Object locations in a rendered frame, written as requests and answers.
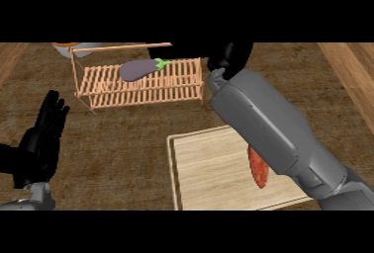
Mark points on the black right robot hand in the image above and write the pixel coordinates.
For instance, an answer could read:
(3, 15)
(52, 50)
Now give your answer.
(233, 56)

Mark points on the red elongated vegetable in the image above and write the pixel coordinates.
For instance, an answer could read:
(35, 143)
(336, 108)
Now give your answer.
(258, 169)

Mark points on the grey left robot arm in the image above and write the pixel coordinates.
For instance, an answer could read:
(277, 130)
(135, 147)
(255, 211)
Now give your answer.
(35, 199)

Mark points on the wooden tiered shelf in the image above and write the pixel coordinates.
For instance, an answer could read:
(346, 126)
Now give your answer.
(147, 84)

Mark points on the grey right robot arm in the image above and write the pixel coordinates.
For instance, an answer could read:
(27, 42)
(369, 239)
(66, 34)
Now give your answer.
(273, 131)

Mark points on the pale wooden tray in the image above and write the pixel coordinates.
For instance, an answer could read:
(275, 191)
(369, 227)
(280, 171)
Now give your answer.
(219, 171)

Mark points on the grey pot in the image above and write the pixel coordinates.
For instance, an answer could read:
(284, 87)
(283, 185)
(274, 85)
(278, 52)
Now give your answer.
(77, 48)

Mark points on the purple eggplant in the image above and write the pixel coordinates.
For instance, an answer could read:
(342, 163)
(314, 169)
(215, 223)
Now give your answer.
(139, 69)

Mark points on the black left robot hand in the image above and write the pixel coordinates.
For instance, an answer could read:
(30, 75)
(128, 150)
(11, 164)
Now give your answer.
(40, 148)

